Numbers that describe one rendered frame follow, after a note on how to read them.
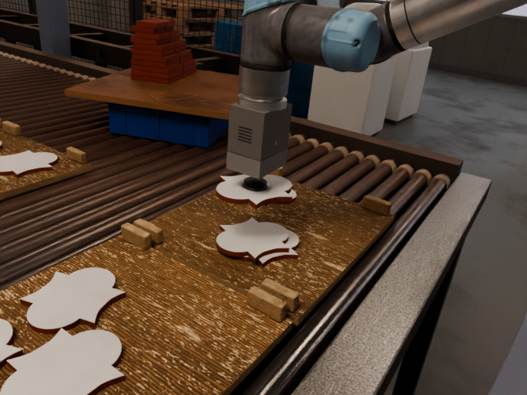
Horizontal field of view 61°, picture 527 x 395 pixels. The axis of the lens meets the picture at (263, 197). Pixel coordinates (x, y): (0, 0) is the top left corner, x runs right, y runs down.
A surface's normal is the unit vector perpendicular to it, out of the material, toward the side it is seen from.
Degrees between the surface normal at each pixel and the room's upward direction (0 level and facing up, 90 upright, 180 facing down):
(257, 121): 90
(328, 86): 90
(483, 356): 0
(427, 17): 105
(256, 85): 91
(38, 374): 0
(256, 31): 92
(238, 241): 0
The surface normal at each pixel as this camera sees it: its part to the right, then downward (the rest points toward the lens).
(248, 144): -0.53, 0.33
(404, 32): -0.42, 0.61
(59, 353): 0.09, -0.90
